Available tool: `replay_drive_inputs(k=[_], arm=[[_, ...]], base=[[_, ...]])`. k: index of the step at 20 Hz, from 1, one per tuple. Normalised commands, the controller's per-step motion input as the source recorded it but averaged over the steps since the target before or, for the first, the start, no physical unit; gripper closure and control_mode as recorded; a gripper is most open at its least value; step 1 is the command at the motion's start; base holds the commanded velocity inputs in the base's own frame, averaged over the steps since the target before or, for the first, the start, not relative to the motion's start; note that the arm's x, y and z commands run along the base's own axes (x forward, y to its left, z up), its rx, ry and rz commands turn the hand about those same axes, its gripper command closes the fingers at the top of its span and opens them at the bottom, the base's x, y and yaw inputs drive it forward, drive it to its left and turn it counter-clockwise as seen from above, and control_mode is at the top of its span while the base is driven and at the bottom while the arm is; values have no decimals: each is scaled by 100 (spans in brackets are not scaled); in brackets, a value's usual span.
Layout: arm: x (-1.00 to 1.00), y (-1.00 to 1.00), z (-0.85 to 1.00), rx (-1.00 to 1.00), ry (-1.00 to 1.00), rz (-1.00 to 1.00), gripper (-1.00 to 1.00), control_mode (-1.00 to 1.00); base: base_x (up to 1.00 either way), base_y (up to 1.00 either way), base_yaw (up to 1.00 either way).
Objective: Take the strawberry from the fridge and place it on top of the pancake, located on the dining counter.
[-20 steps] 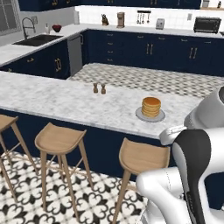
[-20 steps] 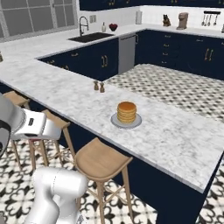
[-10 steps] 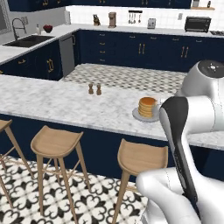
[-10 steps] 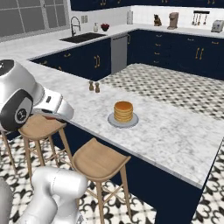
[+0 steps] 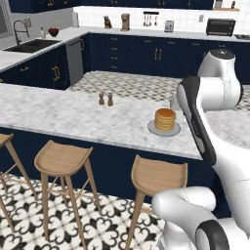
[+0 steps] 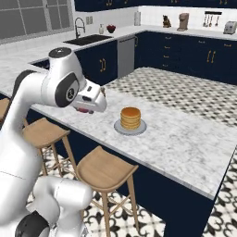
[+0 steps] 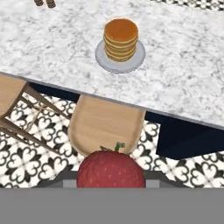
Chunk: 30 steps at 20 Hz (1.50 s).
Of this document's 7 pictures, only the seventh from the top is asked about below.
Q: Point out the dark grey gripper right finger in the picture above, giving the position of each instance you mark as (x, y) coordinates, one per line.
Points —
(154, 180)

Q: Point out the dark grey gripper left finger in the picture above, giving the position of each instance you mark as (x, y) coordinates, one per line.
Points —
(69, 180)

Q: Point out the red strawberry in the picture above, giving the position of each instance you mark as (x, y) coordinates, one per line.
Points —
(110, 170)

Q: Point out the dark navy counter cabinet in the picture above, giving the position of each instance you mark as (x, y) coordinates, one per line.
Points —
(186, 137)

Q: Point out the light wooden stool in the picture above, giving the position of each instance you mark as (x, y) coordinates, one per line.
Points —
(105, 122)
(11, 96)

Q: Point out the pale grey round plate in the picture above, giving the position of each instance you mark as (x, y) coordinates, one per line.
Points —
(119, 65)

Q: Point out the stack of golden pancakes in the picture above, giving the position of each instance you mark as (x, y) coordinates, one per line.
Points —
(120, 39)

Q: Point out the brown ridged cylinder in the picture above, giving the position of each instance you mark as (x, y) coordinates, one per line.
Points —
(38, 2)
(50, 3)

